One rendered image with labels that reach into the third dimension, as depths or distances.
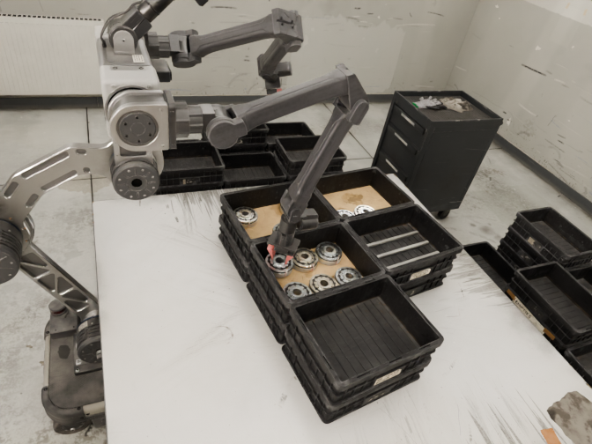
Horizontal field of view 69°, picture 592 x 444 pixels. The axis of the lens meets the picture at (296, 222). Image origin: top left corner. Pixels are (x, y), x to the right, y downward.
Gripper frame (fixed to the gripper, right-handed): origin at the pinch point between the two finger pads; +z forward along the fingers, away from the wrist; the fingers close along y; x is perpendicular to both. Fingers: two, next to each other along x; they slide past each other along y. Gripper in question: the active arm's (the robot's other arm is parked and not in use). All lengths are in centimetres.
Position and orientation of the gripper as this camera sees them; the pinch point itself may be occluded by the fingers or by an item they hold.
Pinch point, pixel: (279, 259)
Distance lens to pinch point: 155.0
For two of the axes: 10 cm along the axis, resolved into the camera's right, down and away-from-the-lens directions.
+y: -9.4, -3.2, 1.0
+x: -2.8, 5.8, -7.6
